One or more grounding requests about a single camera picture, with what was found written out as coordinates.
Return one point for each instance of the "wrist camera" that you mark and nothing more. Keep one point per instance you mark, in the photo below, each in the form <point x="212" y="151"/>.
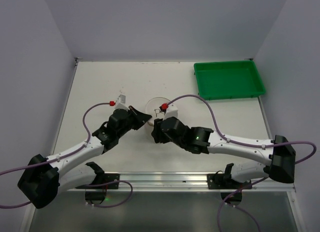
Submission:
<point x="120" y="103"/>
<point x="169" y="110"/>

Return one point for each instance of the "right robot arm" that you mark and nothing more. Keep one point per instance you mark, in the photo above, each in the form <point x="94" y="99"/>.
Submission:
<point x="273" y="159"/>

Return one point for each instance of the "aluminium mounting rail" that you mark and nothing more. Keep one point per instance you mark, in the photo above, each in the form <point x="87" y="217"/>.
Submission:
<point x="186" y="182"/>

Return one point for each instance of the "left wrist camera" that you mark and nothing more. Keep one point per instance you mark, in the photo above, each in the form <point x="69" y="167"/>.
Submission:
<point x="120" y="103"/>

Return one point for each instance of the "green plastic tray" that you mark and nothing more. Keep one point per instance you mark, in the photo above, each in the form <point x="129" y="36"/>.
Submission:
<point x="228" y="80"/>

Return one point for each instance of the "white mesh laundry bag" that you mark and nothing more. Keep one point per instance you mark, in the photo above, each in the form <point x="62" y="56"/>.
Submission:
<point x="152" y="108"/>

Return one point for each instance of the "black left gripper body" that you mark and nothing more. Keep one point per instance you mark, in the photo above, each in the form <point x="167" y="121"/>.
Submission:
<point x="135" y="119"/>

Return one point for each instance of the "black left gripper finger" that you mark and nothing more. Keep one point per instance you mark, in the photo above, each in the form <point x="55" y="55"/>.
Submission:
<point x="137" y="114"/>
<point x="140" y="120"/>

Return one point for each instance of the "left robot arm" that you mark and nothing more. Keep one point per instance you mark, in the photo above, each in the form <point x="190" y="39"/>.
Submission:
<point x="46" y="177"/>

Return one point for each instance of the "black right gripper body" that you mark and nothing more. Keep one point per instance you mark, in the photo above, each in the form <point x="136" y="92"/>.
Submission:
<point x="157" y="131"/>

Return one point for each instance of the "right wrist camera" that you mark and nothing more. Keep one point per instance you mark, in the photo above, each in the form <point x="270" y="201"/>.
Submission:
<point x="169" y="110"/>

